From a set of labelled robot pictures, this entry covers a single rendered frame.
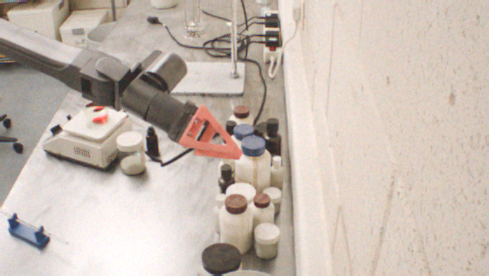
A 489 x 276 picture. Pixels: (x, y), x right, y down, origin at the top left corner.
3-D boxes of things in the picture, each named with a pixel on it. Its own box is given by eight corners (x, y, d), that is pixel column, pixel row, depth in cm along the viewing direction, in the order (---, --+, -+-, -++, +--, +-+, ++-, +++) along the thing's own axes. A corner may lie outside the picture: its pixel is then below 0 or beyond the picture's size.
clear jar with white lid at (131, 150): (120, 177, 117) (116, 147, 113) (120, 162, 122) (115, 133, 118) (147, 174, 118) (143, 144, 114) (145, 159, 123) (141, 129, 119)
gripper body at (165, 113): (208, 116, 90) (171, 96, 91) (198, 104, 80) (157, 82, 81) (189, 150, 90) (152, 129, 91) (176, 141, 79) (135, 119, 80)
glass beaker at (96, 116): (79, 123, 120) (74, 92, 115) (101, 113, 124) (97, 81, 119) (95, 134, 116) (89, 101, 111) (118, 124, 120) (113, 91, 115)
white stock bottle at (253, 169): (265, 182, 116) (267, 130, 109) (272, 203, 110) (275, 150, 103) (232, 185, 115) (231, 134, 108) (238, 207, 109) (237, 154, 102)
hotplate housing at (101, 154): (42, 153, 125) (36, 126, 120) (72, 127, 135) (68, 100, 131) (113, 175, 118) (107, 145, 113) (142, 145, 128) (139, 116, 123)
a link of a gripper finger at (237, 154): (251, 140, 91) (203, 113, 92) (249, 134, 84) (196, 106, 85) (232, 175, 90) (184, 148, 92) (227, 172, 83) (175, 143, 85)
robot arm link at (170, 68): (93, 100, 90) (91, 66, 83) (131, 60, 97) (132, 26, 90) (149, 132, 88) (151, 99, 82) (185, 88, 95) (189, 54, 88)
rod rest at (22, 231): (8, 231, 100) (3, 218, 98) (17, 222, 103) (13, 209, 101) (40, 248, 97) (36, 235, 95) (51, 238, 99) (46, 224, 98)
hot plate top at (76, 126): (60, 131, 118) (59, 127, 118) (89, 106, 128) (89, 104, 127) (100, 141, 115) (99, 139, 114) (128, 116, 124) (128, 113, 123)
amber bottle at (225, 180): (238, 199, 111) (237, 164, 106) (230, 209, 108) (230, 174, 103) (223, 195, 112) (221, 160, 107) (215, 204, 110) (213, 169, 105)
